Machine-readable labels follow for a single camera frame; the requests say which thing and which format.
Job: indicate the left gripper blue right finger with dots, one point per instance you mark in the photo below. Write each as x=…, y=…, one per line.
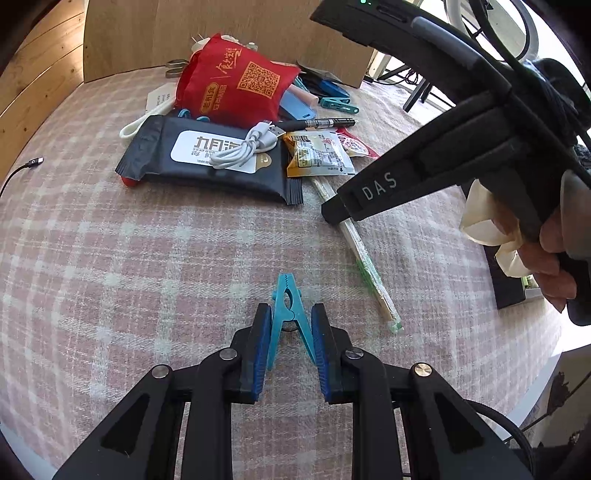
x=327, y=355

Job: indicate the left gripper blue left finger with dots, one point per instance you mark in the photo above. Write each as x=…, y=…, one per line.
x=255, y=348

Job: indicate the teal clothespin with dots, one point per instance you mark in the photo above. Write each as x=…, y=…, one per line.
x=288, y=307
x=341, y=104

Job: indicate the clear chopsticks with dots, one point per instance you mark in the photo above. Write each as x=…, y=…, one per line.
x=371, y=275

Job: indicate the yellow snack packet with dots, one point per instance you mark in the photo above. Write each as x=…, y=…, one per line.
x=316, y=153

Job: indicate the person right hand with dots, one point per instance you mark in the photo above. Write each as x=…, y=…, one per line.
x=566, y=230

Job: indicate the red coffee sachet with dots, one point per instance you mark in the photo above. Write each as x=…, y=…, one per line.
x=354, y=146

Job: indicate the black storage tray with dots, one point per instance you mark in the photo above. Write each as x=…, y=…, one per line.
x=508, y=291

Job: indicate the pink plaid tablecloth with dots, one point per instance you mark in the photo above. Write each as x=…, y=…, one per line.
x=100, y=281

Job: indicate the teal clothespin on table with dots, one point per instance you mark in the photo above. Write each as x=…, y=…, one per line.
x=341, y=104

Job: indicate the black pen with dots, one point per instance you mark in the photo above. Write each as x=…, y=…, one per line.
x=322, y=123

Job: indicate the black wet wipes pack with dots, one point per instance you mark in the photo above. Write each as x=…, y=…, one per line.
x=179, y=150

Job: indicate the blue silicone tag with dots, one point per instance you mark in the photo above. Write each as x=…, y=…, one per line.
x=292, y=108

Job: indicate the red fabric pouch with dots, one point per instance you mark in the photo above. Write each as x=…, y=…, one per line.
x=233, y=85

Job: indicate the brown cardboard panel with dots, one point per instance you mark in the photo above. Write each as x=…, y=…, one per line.
x=121, y=36

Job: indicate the white ring light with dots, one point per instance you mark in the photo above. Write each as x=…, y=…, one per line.
x=511, y=21

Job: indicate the wooden plank wall panel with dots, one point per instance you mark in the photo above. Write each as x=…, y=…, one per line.
x=44, y=71

